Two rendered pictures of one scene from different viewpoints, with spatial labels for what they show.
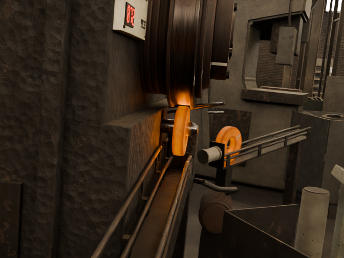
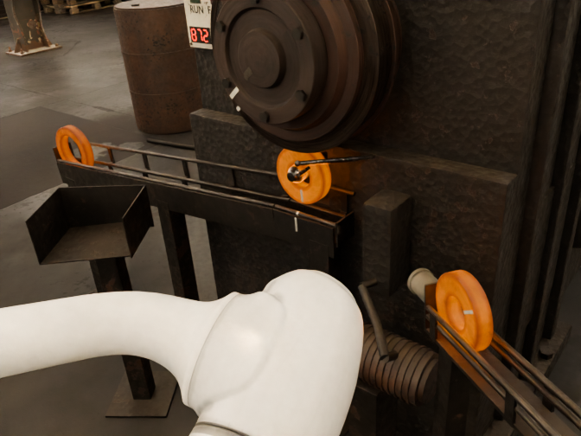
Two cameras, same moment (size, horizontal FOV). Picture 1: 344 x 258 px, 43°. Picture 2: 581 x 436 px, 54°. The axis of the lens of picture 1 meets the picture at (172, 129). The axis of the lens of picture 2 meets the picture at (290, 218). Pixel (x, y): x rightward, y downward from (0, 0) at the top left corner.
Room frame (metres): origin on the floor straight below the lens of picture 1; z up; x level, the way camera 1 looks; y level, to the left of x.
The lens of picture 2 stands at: (2.05, -1.11, 1.39)
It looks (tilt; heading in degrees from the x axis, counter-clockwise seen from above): 28 degrees down; 125
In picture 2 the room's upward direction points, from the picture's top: 4 degrees counter-clockwise
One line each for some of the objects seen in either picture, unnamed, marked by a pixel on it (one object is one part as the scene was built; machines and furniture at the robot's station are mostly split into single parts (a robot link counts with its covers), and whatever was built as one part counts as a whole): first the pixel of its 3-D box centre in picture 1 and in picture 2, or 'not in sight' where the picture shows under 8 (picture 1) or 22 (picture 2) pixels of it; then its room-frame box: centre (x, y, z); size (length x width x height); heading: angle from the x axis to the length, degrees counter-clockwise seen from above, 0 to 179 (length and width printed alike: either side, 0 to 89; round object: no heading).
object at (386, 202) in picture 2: (180, 157); (386, 242); (1.58, -0.04, 0.68); 0.11 x 0.08 x 0.24; 84
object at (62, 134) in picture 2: not in sight; (74, 150); (0.26, 0.08, 0.65); 0.18 x 0.03 x 0.18; 177
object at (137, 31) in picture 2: not in sight; (165, 64); (-1.07, 1.89, 0.45); 0.59 x 0.59 x 0.89
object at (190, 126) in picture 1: (169, 126); (311, 164); (1.35, 0.01, 0.82); 0.17 x 0.04 x 0.04; 84
